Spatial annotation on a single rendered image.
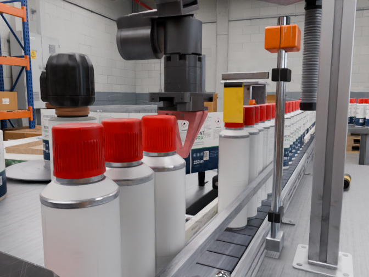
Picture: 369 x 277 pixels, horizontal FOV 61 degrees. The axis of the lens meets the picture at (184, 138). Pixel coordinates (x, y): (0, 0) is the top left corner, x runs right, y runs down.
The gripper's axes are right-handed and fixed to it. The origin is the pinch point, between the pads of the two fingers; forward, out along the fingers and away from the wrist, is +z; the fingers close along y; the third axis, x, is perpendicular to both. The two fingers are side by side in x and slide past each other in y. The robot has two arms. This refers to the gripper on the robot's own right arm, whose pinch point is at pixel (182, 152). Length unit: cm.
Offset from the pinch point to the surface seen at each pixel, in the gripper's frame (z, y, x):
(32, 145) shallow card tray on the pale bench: 19, -85, -140
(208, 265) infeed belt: 13.8, 6.5, 7.0
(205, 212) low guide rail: 10.1, -2.6, 2.8
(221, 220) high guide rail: 5.6, 10.4, 9.9
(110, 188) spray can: -2.3, 27.4, 7.8
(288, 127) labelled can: 0, -54, 9
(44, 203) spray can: -1.7, 30.3, 5.0
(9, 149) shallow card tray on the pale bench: 19, -66, -134
